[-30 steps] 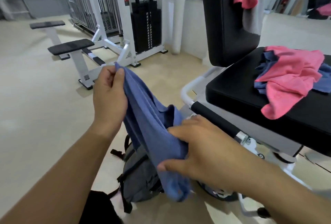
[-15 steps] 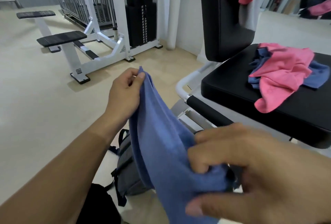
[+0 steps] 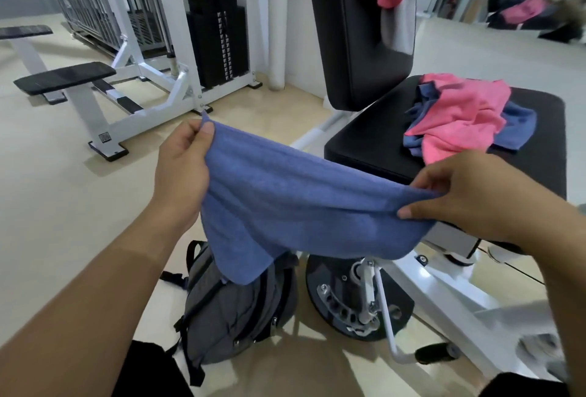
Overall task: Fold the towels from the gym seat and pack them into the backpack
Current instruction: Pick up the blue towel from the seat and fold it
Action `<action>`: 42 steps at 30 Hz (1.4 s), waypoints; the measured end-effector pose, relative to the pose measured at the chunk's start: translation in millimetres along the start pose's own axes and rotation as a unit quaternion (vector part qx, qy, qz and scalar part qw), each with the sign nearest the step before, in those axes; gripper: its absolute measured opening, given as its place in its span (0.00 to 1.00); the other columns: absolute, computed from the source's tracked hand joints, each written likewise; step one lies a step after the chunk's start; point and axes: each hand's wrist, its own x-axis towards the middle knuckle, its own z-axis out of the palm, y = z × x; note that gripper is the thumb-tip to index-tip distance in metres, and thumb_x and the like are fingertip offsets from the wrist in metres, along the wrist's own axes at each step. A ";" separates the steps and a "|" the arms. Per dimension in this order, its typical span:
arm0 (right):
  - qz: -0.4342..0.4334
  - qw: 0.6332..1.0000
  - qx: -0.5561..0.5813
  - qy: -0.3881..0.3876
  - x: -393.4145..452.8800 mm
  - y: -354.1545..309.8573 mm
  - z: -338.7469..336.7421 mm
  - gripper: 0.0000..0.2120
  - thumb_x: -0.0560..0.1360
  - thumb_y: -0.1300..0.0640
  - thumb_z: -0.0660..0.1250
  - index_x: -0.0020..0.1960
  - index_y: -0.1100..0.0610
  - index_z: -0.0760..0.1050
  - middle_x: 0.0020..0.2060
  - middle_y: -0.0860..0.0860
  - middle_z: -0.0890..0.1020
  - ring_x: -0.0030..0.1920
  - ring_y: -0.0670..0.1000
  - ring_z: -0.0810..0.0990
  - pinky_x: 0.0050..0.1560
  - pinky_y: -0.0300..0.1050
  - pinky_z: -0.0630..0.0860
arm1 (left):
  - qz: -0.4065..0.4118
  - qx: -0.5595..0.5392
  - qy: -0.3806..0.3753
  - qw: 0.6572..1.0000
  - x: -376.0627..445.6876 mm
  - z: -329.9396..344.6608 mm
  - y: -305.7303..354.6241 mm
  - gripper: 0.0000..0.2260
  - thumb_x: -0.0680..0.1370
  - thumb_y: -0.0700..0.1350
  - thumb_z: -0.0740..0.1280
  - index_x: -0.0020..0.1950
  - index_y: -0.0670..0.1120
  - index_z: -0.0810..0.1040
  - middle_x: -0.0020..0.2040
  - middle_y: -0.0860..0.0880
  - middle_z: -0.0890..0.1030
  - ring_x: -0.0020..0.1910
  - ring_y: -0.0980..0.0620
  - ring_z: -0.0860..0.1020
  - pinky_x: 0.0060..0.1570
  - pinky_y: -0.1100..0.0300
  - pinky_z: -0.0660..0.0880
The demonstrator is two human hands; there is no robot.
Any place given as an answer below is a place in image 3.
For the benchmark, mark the blue towel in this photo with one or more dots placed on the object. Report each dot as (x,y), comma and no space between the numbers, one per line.
(519,129)
(297,200)

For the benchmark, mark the black bench pad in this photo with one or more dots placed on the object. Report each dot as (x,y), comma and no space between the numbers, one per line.
(23,31)
(64,77)

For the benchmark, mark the white weight machine frame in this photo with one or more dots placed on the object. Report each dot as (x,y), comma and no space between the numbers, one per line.
(151,103)

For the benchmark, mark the white lever with black grip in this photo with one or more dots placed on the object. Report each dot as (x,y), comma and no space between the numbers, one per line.
(389,332)

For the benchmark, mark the person's left forearm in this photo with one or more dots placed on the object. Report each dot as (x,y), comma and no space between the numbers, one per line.
(91,300)

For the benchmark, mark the person's black shorts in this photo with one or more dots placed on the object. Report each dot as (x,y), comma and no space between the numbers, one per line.
(151,374)

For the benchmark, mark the grey backpack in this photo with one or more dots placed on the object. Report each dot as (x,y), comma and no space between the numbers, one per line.
(229,314)

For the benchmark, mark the person's right hand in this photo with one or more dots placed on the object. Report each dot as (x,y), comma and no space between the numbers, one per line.
(480,195)

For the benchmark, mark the black backrest pad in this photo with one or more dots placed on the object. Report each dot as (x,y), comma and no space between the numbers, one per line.
(352,44)

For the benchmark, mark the grey towel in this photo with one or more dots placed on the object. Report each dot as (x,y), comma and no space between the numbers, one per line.
(398,30)

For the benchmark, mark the person's left hand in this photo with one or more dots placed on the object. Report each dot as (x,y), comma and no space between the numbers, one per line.
(183,172)

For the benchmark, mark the black weight stack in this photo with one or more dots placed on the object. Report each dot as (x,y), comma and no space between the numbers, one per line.
(217,39)

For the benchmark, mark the black seat pad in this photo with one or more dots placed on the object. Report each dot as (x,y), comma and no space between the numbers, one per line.
(375,136)

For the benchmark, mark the grey metal railing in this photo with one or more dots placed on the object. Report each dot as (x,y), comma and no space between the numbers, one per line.
(91,7)

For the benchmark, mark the white vertical pipe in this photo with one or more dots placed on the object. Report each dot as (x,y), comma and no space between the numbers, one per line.
(279,35)

